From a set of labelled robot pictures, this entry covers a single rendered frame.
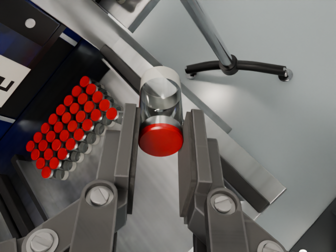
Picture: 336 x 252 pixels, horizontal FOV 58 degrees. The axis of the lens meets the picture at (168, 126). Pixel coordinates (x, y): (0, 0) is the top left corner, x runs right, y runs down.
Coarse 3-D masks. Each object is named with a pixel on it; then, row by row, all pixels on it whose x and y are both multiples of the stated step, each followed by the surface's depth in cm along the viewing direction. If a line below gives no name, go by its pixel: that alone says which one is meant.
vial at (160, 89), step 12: (144, 72) 16; (156, 72) 16; (168, 72) 16; (144, 84) 15; (156, 84) 15; (168, 84) 15; (144, 96) 15; (156, 96) 14; (168, 96) 14; (180, 96) 15; (144, 108) 14; (156, 108) 14; (168, 108) 14; (180, 108) 14; (144, 120) 14; (156, 120) 13; (168, 120) 13; (180, 120) 14
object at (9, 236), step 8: (0, 200) 59; (0, 208) 57; (0, 216) 61; (8, 216) 57; (0, 224) 60; (8, 224) 56; (0, 232) 60; (8, 232) 55; (16, 232) 55; (0, 240) 60
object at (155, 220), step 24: (120, 96) 55; (96, 144) 55; (24, 168) 57; (96, 168) 54; (144, 168) 50; (168, 168) 48; (48, 192) 57; (72, 192) 55; (144, 192) 49; (168, 192) 47; (48, 216) 52; (144, 216) 48; (168, 216) 46; (120, 240) 48; (144, 240) 47; (168, 240) 45; (192, 240) 44
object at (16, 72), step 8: (0, 56) 46; (0, 64) 47; (8, 64) 47; (16, 64) 48; (0, 72) 47; (8, 72) 48; (16, 72) 49; (24, 72) 50; (8, 80) 49; (16, 80) 50; (0, 96) 50; (8, 96) 51; (0, 104) 51
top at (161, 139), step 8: (144, 128) 13; (152, 128) 13; (160, 128) 13; (168, 128) 13; (176, 128) 13; (144, 136) 13; (152, 136) 13; (160, 136) 13; (168, 136) 13; (176, 136) 13; (144, 144) 14; (152, 144) 14; (160, 144) 14; (168, 144) 14; (176, 144) 14; (152, 152) 14; (160, 152) 14; (168, 152) 14
